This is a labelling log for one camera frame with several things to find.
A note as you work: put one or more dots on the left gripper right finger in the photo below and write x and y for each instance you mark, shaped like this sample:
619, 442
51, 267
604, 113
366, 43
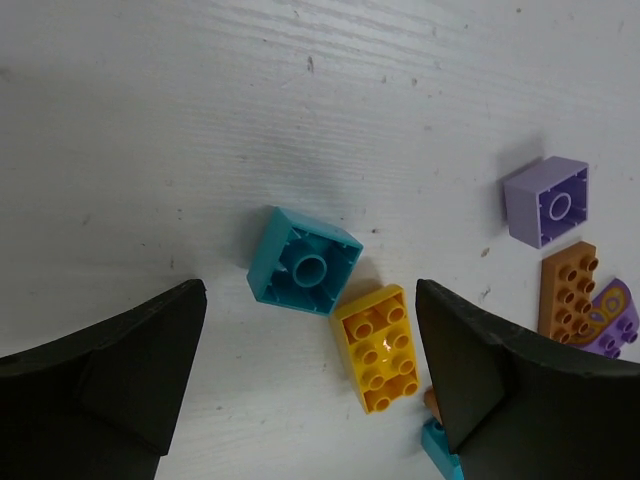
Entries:
516, 405

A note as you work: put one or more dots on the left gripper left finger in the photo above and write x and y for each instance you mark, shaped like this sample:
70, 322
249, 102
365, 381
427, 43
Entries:
104, 401

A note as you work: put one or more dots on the teal square lego brick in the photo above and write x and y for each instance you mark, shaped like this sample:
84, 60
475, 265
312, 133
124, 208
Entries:
302, 263

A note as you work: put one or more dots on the purple printed lego brick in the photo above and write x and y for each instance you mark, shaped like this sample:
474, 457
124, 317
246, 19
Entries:
613, 322

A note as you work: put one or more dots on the brown long lego brick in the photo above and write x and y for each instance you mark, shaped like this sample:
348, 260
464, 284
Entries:
566, 285

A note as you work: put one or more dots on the yellow long lego brick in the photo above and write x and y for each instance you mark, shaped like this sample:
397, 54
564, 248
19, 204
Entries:
374, 338

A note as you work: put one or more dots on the purple square lego brick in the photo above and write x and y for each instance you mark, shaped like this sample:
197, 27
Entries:
547, 200

